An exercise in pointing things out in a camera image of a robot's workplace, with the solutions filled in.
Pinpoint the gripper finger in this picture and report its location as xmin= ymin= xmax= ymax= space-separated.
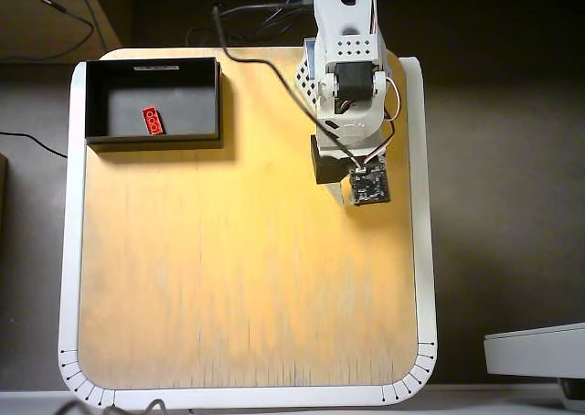
xmin=324 ymin=180 xmax=353 ymax=206

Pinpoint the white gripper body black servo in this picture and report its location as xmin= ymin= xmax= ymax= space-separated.
xmin=310 ymin=131 xmax=389 ymax=186

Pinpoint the red lego block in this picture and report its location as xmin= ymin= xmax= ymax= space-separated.
xmin=141 ymin=106 xmax=167 ymax=136

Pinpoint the black rectangular bin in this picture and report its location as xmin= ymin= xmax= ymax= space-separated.
xmin=84 ymin=57 xmax=225 ymax=154

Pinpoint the brown wooden desk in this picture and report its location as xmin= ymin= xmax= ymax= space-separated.
xmin=0 ymin=0 xmax=585 ymax=64

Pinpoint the black wrist camera circuit board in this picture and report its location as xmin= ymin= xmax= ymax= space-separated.
xmin=348 ymin=165 xmax=393 ymax=208

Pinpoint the black camera cable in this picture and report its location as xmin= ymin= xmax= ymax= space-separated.
xmin=212 ymin=3 xmax=367 ymax=173

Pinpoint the black cable bundle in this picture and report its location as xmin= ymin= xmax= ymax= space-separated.
xmin=185 ymin=0 xmax=316 ymax=46

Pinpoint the white table edge frame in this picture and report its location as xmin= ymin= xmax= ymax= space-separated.
xmin=58 ymin=47 xmax=439 ymax=410

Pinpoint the dark looped cable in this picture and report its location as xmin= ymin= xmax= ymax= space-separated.
xmin=57 ymin=398 xmax=170 ymax=415

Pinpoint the black cable with plug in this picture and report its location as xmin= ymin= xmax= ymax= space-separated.
xmin=38 ymin=0 xmax=109 ymax=63

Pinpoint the thin black cable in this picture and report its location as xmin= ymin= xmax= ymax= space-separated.
xmin=0 ymin=131 xmax=69 ymax=159

